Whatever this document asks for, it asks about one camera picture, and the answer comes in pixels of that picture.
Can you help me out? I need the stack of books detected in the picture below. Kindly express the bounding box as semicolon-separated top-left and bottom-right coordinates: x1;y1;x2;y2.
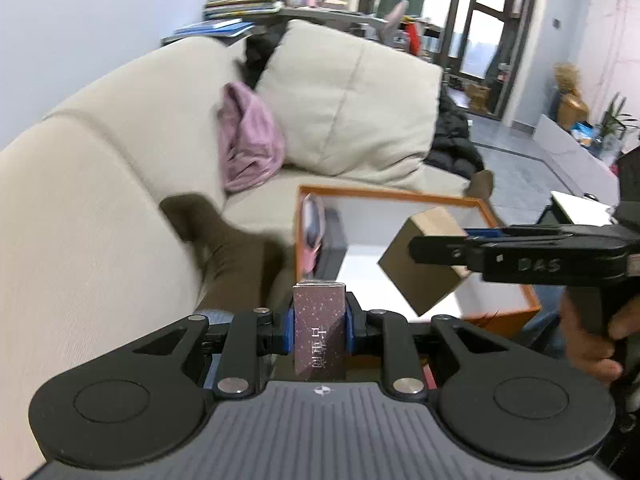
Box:
160;0;284;46

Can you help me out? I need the golden bust statue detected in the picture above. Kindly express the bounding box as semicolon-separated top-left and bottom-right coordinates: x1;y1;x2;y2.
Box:
554;62;589;131

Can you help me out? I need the black puffer jacket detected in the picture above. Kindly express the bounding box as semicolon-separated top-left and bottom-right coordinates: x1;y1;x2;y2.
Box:
423;90;485;180

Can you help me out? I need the beige sofa cushion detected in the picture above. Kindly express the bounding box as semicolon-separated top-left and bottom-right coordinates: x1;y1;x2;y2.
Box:
256;20;442;191

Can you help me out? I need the dark grey box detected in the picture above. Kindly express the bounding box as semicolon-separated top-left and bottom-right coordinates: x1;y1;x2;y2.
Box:
316;208;348;281

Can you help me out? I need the pink crumpled cloth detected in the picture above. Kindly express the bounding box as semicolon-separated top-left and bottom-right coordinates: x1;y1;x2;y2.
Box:
217;81;285;194

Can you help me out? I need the person's right hand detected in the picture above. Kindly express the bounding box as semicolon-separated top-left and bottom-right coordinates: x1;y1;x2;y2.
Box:
560;292;640;386

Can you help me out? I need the brown sock right foot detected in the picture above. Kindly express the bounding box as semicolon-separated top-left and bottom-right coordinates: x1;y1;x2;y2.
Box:
464;169;495;200

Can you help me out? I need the brown sock left foot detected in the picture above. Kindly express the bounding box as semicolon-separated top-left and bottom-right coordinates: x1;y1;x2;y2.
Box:
160;193;285;314

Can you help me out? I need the green potted plant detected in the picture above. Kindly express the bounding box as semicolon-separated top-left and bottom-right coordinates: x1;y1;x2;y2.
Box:
600;92;639;141

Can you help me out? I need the maroon speckled box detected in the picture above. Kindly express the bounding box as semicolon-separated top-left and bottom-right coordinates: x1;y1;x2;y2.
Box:
293;281;347;382

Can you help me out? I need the brown sock foot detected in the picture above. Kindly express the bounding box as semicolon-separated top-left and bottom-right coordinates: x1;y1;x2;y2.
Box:
160;193;285;314
464;169;495;200

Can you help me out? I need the orange cardboard storage box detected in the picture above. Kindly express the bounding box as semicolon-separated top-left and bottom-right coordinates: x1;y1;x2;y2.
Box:
296;185;540;337

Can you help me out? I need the tan cardboard box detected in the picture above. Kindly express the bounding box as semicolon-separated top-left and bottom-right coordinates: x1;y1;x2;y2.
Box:
378;207;470;316

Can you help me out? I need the pink edged pouch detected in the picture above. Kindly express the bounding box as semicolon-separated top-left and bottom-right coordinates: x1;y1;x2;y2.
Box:
300;193;326;278

